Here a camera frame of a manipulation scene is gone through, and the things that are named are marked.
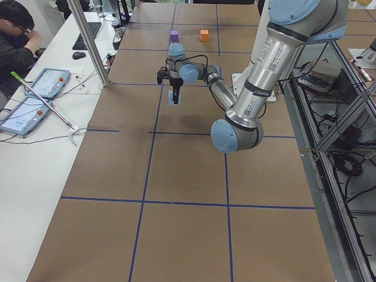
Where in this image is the upper teach pendant tablet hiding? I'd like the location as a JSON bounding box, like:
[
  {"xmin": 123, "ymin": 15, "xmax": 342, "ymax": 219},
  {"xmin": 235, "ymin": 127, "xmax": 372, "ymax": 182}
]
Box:
[{"xmin": 30, "ymin": 68, "xmax": 71, "ymax": 100}]

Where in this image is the black computer mouse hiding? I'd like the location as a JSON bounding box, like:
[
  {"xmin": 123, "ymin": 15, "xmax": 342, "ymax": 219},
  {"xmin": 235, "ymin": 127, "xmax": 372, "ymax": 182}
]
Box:
[{"xmin": 72, "ymin": 51, "xmax": 86, "ymax": 60}]

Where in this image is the metal cup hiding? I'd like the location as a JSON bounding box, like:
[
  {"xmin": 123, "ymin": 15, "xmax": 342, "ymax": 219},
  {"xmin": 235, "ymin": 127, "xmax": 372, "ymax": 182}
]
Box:
[{"xmin": 113, "ymin": 28, "xmax": 123, "ymax": 42}]

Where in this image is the light blue block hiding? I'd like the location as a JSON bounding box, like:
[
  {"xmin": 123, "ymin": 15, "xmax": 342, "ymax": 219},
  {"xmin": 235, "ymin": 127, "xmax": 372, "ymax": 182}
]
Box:
[{"xmin": 168, "ymin": 90, "xmax": 180, "ymax": 106}]

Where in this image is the stack of books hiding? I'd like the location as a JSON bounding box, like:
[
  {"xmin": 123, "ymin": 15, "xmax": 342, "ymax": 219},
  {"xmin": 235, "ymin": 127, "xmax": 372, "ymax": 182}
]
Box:
[{"xmin": 297, "ymin": 59, "xmax": 341, "ymax": 93}]

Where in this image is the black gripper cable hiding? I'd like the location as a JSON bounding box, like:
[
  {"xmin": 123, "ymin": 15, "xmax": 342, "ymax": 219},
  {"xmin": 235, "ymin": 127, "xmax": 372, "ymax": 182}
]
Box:
[{"xmin": 164, "ymin": 54, "xmax": 210, "ymax": 80}]

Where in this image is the purple block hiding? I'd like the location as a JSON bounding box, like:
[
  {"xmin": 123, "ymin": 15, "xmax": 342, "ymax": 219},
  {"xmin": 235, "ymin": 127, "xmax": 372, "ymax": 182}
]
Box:
[{"xmin": 170, "ymin": 30, "xmax": 179, "ymax": 42}]

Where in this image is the aluminium frame post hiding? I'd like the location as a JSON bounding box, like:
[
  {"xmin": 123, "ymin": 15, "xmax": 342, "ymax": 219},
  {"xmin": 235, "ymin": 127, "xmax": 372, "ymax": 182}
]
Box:
[{"xmin": 67, "ymin": 0, "xmax": 109, "ymax": 87}]

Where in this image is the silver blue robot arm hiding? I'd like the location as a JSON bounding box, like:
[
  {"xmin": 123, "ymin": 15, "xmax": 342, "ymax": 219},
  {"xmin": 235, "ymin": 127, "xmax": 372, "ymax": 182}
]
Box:
[{"xmin": 157, "ymin": 1, "xmax": 348, "ymax": 153}]

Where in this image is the black keyboard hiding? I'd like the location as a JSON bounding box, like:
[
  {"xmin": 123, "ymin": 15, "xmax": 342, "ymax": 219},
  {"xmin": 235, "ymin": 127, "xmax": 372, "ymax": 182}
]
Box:
[{"xmin": 72, "ymin": 22, "xmax": 103, "ymax": 51}]

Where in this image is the orange block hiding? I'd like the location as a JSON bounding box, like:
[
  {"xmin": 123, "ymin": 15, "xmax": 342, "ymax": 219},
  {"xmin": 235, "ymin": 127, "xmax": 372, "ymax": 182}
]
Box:
[{"xmin": 200, "ymin": 29, "xmax": 209, "ymax": 42}]

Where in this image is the person in black jacket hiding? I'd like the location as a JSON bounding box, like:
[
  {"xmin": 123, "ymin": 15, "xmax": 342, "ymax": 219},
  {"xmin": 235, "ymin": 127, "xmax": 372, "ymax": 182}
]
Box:
[{"xmin": 1, "ymin": 1, "xmax": 42, "ymax": 98}]

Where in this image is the metal rod with green tip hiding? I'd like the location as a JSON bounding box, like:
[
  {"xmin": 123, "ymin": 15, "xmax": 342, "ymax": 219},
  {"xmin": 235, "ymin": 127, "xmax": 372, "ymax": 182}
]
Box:
[{"xmin": 11, "ymin": 71, "xmax": 79, "ymax": 133}]

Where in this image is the teach pendant tablet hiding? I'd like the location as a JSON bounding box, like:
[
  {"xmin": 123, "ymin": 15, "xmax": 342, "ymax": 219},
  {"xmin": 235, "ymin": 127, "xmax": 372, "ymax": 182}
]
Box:
[
  {"xmin": 30, "ymin": 68, "xmax": 71, "ymax": 100},
  {"xmin": 1, "ymin": 96, "xmax": 51, "ymax": 136}
]

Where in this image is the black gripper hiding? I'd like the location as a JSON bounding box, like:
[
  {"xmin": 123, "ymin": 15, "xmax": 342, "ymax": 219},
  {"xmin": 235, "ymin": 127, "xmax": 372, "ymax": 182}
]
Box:
[{"xmin": 170, "ymin": 78, "xmax": 182, "ymax": 105}]

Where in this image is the lower teach pendant tablet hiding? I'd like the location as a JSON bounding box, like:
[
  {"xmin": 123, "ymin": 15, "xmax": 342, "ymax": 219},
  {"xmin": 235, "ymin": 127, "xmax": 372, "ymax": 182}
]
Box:
[{"xmin": 1, "ymin": 96, "xmax": 51, "ymax": 136}]

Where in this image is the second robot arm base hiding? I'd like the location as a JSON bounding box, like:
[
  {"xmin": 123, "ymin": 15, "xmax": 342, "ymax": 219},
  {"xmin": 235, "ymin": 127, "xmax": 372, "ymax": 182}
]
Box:
[{"xmin": 348, "ymin": 39, "xmax": 375, "ymax": 82}]

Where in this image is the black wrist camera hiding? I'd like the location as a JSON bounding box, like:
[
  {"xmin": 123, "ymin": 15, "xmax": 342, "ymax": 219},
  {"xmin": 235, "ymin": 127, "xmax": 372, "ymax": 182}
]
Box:
[{"xmin": 157, "ymin": 66, "xmax": 169, "ymax": 85}]

